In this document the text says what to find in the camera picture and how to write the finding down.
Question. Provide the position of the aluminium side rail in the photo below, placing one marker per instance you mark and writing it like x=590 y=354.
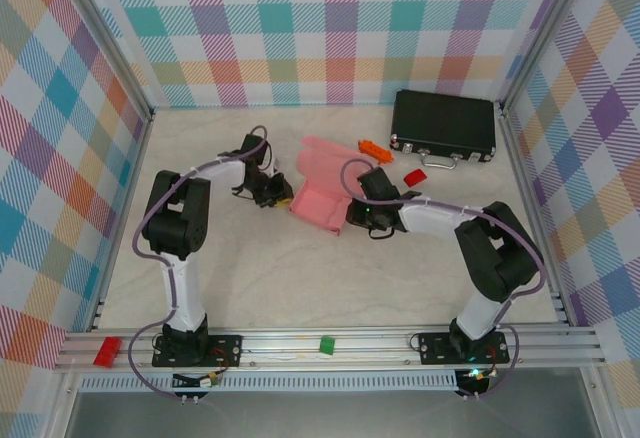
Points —
x=529 y=198
x=120 y=223

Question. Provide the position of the orange toy brick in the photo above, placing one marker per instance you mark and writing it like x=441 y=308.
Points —
x=376 y=152

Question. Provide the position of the small red toy brick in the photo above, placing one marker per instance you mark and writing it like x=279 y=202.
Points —
x=415 y=178

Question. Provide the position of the grey metal panel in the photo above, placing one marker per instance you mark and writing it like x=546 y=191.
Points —
x=320 y=418

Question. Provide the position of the pink paper box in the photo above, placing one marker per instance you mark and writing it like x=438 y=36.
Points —
x=320 y=198

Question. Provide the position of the aluminium frame upright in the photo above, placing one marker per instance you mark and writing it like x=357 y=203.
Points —
x=111 y=40
x=544 y=33

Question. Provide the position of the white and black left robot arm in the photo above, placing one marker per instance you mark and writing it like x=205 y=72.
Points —
x=189 y=293

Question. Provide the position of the long red toy brick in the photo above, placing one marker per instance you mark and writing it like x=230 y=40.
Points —
x=107 y=353

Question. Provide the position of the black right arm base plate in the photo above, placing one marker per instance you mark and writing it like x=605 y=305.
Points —
x=430 y=350

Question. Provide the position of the aluminium cross rail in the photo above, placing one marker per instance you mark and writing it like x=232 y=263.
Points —
x=280 y=348

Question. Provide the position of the green toy block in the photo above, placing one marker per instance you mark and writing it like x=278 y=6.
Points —
x=327 y=347

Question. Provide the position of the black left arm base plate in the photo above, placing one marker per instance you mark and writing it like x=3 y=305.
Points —
x=225 y=350

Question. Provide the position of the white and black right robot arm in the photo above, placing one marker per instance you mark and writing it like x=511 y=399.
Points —
x=480 y=313

